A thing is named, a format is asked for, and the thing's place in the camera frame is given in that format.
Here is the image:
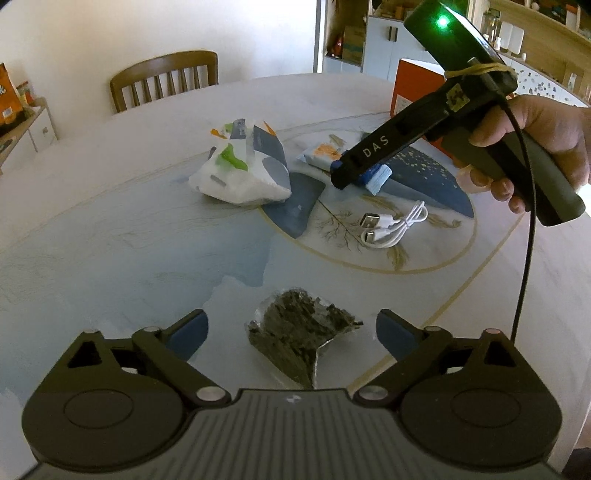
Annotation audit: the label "patterned tissue paper pack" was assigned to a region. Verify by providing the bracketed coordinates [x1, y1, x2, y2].
[188, 118, 291, 206]

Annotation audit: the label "white usb cable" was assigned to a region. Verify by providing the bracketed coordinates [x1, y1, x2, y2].
[358, 199, 430, 250]

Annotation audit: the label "orange snack bag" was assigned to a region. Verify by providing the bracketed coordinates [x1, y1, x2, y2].
[0, 63, 26, 135]

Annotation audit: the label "dark seaweed packet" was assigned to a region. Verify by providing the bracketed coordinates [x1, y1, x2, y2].
[245, 288, 363, 390]

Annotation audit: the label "red white cardboard box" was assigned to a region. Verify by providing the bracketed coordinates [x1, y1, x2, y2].
[389, 57, 456, 158]

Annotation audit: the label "black cable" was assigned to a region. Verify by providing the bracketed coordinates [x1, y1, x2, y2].
[469, 57, 538, 345]

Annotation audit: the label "small orange blue tissue packet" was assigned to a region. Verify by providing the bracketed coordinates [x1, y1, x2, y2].
[297, 134, 393, 196]

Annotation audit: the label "brown wooden chair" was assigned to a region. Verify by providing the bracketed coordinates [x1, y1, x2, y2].
[109, 50, 218, 113]

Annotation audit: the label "person right hand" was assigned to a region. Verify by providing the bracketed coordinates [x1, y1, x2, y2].
[454, 94, 591, 214]

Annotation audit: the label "white sideboard cabinet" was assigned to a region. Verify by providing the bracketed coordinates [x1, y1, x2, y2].
[1, 97, 58, 174]

